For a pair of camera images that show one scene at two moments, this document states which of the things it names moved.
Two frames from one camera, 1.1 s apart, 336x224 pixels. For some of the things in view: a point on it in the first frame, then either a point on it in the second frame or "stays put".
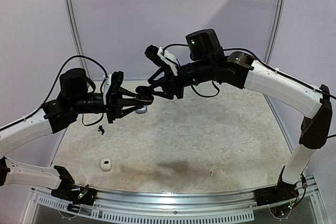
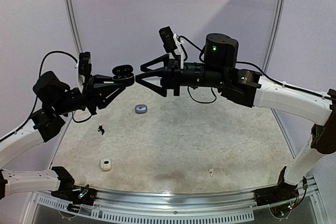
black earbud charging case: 145,95 → 124,75
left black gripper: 113,106 → 94,92
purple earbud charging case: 142,110 stays put
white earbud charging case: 105,164 stays put
